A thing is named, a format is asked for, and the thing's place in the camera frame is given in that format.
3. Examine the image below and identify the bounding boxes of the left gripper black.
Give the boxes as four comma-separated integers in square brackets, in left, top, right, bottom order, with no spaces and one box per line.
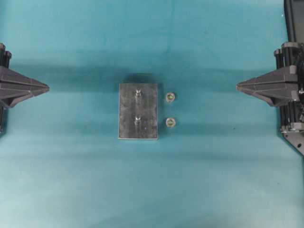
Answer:
[0,43,50,133]

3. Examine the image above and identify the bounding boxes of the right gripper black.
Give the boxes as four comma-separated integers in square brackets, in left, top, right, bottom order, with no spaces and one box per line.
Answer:
[236,42,304,133]

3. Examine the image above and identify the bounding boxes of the brass washer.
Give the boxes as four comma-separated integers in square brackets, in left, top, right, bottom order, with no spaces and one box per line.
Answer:
[165,92,176,103]
[165,117,176,128]

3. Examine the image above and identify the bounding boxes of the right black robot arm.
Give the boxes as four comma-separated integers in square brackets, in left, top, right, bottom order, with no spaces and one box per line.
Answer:
[236,0,304,133]

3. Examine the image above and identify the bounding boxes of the upper threaded metal shaft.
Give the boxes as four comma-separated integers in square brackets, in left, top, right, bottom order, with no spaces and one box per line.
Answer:
[134,88,142,98]

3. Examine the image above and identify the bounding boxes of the threaded metal shaft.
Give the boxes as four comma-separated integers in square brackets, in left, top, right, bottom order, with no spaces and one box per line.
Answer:
[134,116,142,125]
[134,88,142,98]

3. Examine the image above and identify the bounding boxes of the lower threaded metal shaft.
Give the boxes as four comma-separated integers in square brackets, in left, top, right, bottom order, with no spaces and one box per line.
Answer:
[134,116,142,125]

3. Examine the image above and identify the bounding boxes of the grey metal base block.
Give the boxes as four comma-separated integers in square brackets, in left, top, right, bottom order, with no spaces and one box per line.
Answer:
[118,83,158,140]

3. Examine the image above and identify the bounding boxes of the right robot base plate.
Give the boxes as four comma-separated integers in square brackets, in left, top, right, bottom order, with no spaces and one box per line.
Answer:
[281,131,304,156]

